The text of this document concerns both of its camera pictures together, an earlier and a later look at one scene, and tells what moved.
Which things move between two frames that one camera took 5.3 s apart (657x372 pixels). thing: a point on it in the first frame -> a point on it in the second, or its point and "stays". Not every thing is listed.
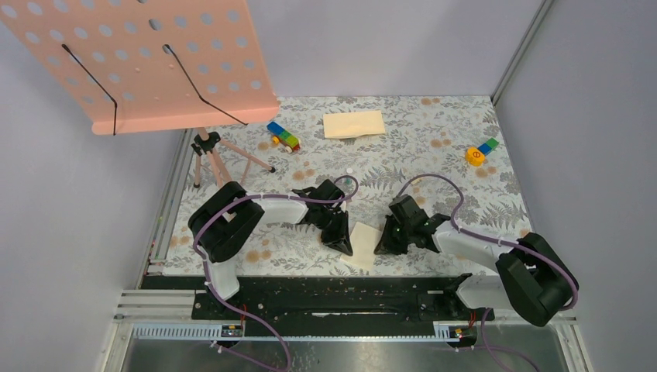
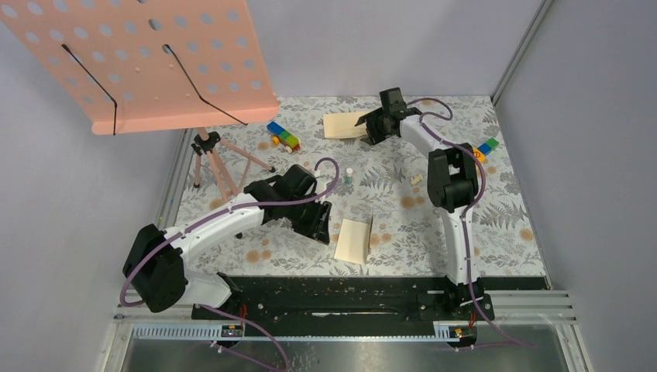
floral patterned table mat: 303,191 stays
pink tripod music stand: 144,66 stays
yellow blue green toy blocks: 476,156 stays
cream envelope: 352,125 stays
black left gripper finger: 336,235 -> 303,218
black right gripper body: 409,227 -> 380,125
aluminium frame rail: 166,315 stays
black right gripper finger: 394,240 -> 373,136
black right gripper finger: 394,239 -> 373,115
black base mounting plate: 329,298 stays
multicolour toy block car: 288,141 stays
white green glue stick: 349,181 stays
